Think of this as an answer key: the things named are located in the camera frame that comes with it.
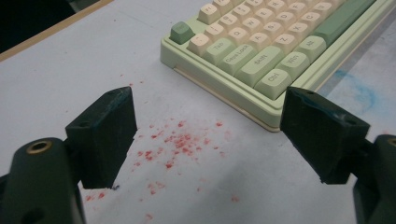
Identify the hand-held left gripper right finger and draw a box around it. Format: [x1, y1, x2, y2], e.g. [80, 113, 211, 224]
[279, 86, 372, 185]

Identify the green and cream keyboard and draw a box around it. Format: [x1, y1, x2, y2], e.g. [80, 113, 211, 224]
[160, 0, 396, 133]

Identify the white board table cover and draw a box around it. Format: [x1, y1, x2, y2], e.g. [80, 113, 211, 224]
[0, 0, 396, 224]

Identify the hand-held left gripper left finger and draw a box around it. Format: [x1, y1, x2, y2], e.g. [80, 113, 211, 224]
[64, 86, 138, 190]

